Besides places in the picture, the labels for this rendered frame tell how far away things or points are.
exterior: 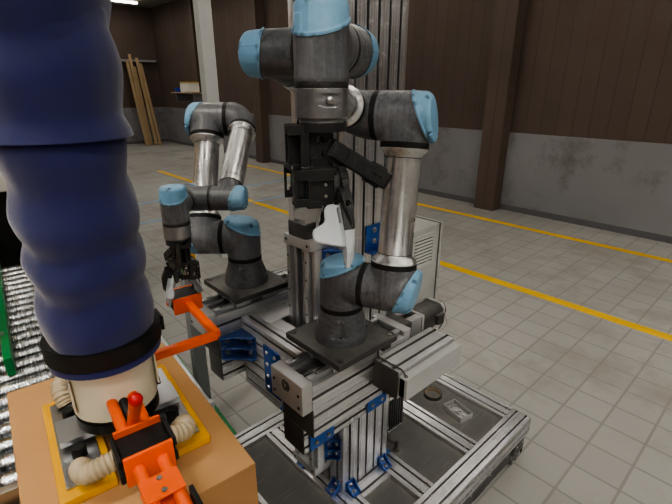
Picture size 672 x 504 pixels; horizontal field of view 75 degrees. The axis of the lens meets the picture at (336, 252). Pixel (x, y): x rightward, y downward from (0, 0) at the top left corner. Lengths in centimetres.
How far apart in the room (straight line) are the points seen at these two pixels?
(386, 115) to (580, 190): 558
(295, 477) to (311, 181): 155
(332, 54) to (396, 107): 45
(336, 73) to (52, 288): 62
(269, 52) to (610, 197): 590
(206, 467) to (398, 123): 85
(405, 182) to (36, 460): 100
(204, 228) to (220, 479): 82
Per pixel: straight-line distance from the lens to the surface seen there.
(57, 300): 95
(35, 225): 91
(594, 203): 649
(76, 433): 115
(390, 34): 139
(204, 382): 240
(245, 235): 149
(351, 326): 118
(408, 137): 104
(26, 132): 86
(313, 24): 62
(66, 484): 109
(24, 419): 134
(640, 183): 633
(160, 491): 83
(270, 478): 201
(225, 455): 107
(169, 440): 89
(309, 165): 63
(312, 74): 61
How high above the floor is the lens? 168
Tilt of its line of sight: 20 degrees down
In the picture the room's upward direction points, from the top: straight up
